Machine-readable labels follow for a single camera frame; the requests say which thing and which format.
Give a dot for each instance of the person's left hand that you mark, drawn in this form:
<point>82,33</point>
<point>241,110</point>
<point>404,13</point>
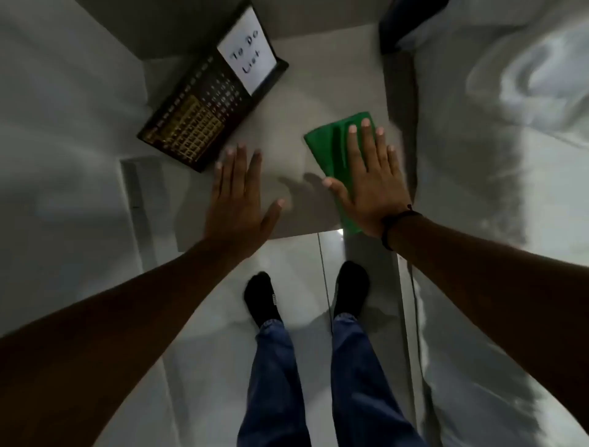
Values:
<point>237,207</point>

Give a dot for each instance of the person's left jeans leg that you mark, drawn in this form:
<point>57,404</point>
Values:
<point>274,391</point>

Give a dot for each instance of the person's left black sock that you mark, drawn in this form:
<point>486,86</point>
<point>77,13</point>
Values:
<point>261,297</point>

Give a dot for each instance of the black wristband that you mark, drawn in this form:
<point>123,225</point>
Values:
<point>389,225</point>

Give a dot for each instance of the white bed sheet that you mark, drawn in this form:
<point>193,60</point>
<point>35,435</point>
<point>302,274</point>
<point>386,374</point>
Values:
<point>497,138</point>

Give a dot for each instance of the person's right jeans leg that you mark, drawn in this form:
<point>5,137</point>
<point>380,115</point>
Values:
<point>363,391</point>

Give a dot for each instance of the person's black sock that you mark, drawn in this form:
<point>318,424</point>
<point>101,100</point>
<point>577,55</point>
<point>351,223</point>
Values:
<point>350,288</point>
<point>261,297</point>

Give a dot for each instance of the person's right hand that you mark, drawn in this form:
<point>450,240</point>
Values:
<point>372,193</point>

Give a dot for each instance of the person's left forearm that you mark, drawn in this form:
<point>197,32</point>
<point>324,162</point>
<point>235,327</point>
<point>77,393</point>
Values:
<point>115,341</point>

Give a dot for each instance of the white handwritten note paper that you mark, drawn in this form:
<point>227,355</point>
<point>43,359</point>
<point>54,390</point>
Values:
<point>248,50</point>

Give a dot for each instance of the dark brown desk calendar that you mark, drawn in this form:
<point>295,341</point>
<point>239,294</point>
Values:
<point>193,115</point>

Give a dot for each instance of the person's right forearm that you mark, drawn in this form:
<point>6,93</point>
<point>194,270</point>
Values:
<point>497,294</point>

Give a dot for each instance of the person's jeans leg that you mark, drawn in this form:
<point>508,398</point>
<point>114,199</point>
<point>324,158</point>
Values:
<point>274,391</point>
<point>363,391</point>

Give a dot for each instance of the green microfiber cloth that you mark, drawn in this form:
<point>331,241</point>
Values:
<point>329,147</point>

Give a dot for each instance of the person's right black sock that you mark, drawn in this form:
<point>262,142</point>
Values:
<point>350,288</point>

